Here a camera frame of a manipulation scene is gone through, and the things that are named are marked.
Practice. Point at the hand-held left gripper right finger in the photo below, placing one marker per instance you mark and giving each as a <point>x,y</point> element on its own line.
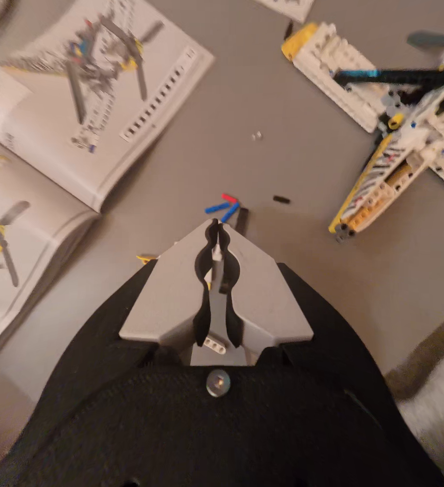
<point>267,304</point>

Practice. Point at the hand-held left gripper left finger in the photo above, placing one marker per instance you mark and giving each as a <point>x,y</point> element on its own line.
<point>157,304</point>

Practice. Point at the white lego beam piece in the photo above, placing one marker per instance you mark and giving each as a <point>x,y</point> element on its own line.
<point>217,304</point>

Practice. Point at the white and yellow lego plane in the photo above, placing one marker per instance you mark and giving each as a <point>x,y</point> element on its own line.
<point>397,152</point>

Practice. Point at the small yellow lego piece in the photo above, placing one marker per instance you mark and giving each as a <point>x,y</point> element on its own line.
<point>146,258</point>

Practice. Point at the blue lego pin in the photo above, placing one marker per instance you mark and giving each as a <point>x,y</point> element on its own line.
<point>216,208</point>
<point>230,213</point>

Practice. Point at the short black lego pin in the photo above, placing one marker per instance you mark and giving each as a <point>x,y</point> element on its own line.
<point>281,199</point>

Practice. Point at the red lego pin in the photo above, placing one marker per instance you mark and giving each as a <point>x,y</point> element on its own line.
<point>229,197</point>

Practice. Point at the small clear lego stud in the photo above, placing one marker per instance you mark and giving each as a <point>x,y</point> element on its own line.
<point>257,136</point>

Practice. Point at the open lego instruction booklet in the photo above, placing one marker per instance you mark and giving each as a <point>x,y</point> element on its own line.
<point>54,159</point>

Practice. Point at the white printed paper sheet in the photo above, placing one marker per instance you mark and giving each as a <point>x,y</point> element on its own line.
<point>282,7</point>

